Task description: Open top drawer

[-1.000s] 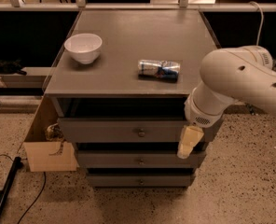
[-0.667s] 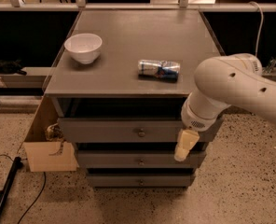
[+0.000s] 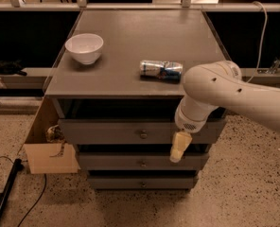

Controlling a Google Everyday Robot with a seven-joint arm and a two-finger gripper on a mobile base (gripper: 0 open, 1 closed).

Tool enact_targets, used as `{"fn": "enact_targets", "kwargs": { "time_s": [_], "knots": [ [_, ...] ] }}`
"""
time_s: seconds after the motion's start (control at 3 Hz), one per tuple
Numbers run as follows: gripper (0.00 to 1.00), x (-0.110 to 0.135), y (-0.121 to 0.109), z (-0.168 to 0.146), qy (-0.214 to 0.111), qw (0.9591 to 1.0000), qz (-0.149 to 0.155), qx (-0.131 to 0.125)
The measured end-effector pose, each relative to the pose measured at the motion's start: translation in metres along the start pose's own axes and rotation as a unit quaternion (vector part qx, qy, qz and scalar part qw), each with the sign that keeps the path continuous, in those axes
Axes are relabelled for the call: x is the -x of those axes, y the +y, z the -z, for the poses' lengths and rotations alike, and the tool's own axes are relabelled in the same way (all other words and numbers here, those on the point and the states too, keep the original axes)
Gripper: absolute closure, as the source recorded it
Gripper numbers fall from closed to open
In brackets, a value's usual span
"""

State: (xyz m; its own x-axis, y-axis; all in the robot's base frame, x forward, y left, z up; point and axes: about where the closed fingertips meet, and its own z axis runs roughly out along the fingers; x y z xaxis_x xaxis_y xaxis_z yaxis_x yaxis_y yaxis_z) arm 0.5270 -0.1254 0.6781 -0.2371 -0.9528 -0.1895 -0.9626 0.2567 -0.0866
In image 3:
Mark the grey top drawer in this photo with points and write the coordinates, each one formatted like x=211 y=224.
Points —
x=93 y=132

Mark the grey drawer cabinet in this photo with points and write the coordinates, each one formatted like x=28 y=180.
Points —
x=112 y=89

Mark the metal bracket strut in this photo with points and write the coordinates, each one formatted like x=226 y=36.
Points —
x=273 y=69

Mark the grey middle drawer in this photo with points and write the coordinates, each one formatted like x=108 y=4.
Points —
x=139 y=161

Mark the black pole on floor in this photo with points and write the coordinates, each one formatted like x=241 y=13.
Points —
x=4 y=195

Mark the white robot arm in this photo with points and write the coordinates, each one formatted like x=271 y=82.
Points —
x=219 y=84

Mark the grey drawer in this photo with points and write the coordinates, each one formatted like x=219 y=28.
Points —
x=93 y=132
x=139 y=161
x=143 y=183

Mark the black object on ledge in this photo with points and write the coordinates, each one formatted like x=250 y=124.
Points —
x=12 y=68

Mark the cardboard box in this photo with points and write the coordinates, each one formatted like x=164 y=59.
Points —
x=42 y=156

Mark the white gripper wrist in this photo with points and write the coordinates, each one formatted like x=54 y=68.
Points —
x=187 y=122

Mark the grey bottom drawer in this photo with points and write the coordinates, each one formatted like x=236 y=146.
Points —
x=143 y=183

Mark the crumpled item in box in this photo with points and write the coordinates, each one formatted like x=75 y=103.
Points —
x=54 y=134

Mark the white ceramic bowl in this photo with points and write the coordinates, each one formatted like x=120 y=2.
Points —
x=85 y=48

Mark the crushed silver blue can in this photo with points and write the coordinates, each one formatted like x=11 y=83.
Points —
x=164 y=70

